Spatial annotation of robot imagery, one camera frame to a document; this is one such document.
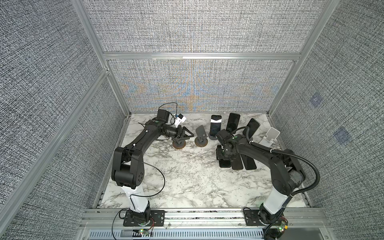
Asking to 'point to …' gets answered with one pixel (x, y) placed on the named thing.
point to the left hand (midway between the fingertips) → (190, 137)
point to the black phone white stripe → (215, 124)
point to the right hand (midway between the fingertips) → (221, 156)
